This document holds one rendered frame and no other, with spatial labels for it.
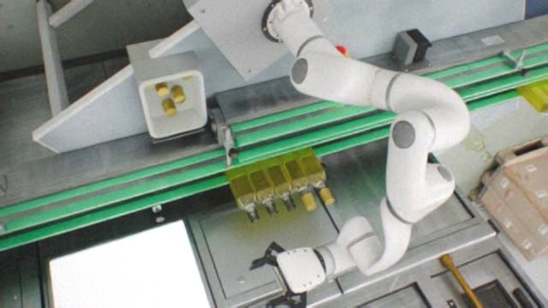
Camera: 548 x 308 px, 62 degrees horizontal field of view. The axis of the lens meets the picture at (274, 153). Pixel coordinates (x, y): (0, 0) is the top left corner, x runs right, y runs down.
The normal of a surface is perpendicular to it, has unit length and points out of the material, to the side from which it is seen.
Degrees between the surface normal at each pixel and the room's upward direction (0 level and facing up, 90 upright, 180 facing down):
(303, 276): 79
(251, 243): 90
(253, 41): 2
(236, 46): 2
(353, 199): 90
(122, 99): 0
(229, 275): 90
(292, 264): 84
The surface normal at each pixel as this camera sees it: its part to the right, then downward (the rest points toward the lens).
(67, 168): 0.05, -0.62
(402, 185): -0.69, 0.23
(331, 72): -0.71, -0.15
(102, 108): 0.37, 0.73
